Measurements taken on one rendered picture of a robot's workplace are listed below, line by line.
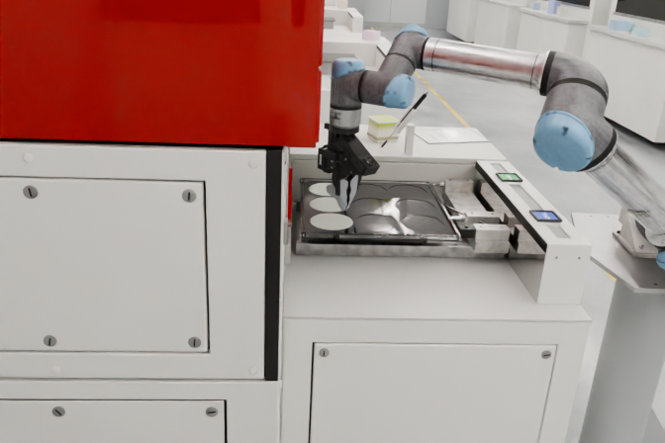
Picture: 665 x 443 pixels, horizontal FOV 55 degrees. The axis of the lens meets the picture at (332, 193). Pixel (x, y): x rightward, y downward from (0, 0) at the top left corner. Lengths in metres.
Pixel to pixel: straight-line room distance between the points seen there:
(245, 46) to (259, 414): 0.62
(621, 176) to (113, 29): 0.99
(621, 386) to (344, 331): 0.90
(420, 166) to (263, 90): 0.98
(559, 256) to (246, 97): 0.76
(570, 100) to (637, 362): 0.83
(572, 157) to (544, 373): 0.45
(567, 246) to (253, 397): 0.69
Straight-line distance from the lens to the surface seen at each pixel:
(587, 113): 1.32
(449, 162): 1.83
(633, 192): 1.43
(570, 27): 8.04
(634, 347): 1.88
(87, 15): 0.93
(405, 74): 1.43
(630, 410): 1.99
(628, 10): 7.31
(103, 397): 1.17
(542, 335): 1.39
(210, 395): 1.13
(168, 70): 0.91
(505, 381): 1.43
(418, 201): 1.66
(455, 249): 1.55
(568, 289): 1.43
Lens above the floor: 1.49
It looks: 21 degrees down
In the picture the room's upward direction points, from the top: 3 degrees clockwise
